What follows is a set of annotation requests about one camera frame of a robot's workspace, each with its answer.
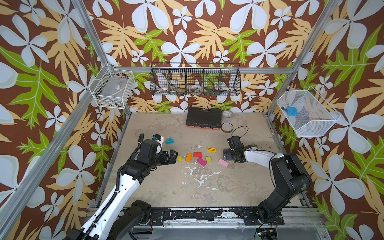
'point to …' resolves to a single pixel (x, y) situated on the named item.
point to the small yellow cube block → (208, 159)
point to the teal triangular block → (169, 141)
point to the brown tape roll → (227, 127)
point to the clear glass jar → (227, 116)
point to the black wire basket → (195, 79)
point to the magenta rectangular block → (202, 161)
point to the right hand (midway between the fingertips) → (230, 154)
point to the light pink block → (223, 163)
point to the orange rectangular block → (188, 157)
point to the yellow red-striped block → (211, 150)
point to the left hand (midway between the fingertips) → (170, 152)
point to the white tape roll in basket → (195, 88)
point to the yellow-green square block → (179, 159)
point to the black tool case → (204, 118)
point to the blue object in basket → (292, 111)
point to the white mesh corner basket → (306, 113)
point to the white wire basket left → (112, 87)
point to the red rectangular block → (197, 154)
